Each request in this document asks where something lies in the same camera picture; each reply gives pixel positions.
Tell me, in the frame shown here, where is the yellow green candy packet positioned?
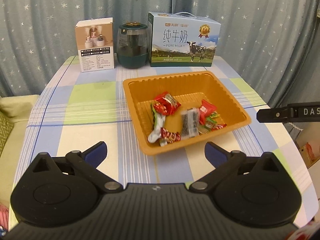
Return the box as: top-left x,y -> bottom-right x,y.
198,120 -> 217,134

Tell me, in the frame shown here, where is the blue milk carton box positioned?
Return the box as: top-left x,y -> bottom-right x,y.
148,12 -> 221,67

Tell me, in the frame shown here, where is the checkered tablecloth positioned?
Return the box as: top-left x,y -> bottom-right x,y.
14,56 -> 318,226

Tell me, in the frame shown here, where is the white silver snack wrapper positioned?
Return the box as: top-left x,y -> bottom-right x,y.
148,104 -> 166,143

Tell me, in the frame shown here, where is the white product box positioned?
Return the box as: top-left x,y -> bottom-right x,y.
75,17 -> 114,72

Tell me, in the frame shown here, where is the red gold candy packet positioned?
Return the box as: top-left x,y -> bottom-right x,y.
153,102 -> 170,116

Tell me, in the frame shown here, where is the red double-happiness candy packet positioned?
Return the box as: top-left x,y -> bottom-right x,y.
199,99 -> 217,125

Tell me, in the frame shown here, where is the orange plastic tray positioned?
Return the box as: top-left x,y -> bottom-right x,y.
123,71 -> 251,155

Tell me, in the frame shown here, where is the green clear candy packet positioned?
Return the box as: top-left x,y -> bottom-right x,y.
205,111 -> 220,129

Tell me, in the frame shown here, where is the green patterned sofa cushion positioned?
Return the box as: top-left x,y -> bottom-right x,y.
0,94 -> 41,201

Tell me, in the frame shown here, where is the blue star curtain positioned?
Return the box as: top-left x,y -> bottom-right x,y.
1,0 -> 319,107

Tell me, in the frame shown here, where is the long red snack packet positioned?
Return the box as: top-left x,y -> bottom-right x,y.
152,92 -> 181,115

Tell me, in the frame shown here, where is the small red foil candy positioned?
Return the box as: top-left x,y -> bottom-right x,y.
159,127 -> 181,146

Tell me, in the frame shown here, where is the dark green glass jar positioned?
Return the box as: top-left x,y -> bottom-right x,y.
116,22 -> 150,69

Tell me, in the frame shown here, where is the clear grey snack packet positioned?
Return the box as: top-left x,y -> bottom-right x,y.
181,108 -> 200,140

